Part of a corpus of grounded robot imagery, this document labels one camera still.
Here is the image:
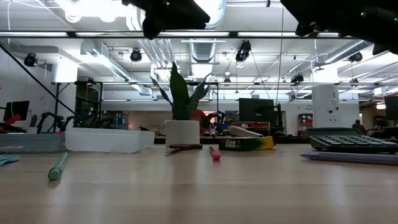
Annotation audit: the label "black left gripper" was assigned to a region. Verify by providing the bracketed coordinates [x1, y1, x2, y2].
[122, 0, 211, 40]

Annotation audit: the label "yellow green crayon box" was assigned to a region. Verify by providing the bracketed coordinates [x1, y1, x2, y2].
[218, 135, 275, 152]

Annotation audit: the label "orange pencil pink eraser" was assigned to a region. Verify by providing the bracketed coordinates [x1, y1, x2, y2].
[208, 146, 222, 162]

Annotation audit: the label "purple pen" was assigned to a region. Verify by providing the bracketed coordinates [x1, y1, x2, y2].
[299, 151, 398, 166]

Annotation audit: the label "blue sticky notes pad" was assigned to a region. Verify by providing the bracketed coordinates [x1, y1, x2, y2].
[0, 154, 21, 167]

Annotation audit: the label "green snake plant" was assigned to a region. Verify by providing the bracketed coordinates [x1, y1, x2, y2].
[150, 61, 213, 121]

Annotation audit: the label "person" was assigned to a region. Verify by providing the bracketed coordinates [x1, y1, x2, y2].
[351, 119, 368, 135]
[189, 108, 208, 135]
[372, 114, 387, 131]

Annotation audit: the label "large black computer monitor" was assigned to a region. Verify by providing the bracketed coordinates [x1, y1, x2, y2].
[238, 98, 275, 127]

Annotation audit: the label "grey stapler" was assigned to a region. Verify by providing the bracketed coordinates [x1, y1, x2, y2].
[229, 125, 266, 139]

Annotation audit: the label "clear plastic pencil case tray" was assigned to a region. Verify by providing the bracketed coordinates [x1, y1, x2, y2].
[65, 128, 155, 154]

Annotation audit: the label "thin black diagonal brace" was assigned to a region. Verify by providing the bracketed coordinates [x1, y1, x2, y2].
[0, 42, 91, 128]

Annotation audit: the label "red storage bins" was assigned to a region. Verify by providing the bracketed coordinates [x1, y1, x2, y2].
[297, 113, 313, 137]

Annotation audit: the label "white pillar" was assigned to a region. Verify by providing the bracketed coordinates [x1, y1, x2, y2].
[311, 85, 340, 129]

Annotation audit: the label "small black monitor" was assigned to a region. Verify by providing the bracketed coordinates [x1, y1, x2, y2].
[2, 100, 30, 123]

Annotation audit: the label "green pencil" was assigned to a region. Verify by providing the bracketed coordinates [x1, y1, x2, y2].
[47, 152, 69, 182]

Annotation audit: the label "grey dotted pencil case lid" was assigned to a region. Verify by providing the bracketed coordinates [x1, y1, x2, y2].
[0, 132, 68, 154]

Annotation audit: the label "black calculator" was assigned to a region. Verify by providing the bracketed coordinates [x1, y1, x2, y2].
[305, 127, 398, 154]

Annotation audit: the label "silver ventilation duct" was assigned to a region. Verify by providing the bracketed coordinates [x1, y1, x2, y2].
[188, 39, 219, 63]

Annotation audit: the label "black ceiling camera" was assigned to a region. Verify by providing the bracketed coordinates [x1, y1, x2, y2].
[129, 48, 143, 63]
[234, 39, 252, 63]
[23, 52, 37, 68]
[348, 51, 364, 63]

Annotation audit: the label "red-handled scissors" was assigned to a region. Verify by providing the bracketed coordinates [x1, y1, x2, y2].
[164, 143, 204, 154]

